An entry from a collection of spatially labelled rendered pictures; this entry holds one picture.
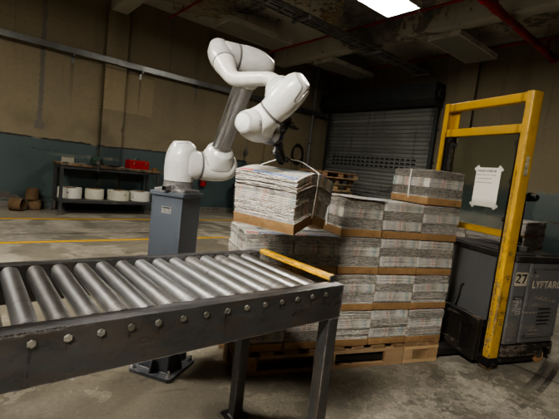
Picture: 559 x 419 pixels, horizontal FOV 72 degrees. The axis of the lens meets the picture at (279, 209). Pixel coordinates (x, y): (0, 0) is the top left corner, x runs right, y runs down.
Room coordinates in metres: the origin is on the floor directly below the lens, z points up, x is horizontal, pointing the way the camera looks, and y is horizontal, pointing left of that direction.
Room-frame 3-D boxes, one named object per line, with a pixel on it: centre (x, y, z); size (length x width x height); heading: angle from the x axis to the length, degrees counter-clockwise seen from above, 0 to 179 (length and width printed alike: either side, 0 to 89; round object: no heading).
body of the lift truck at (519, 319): (2.95, -1.74, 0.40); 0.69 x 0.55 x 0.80; 21
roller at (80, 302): (1.02, 0.54, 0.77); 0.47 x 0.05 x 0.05; 40
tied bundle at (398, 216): (2.56, -0.71, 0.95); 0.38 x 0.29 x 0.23; 21
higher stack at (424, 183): (2.66, -0.99, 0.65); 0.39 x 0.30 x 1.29; 21
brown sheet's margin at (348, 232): (2.45, -0.44, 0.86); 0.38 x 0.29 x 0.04; 22
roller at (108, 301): (1.06, 0.49, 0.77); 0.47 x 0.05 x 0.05; 40
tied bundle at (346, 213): (2.46, -0.44, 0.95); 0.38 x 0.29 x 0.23; 22
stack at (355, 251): (2.41, -0.31, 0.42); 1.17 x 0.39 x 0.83; 111
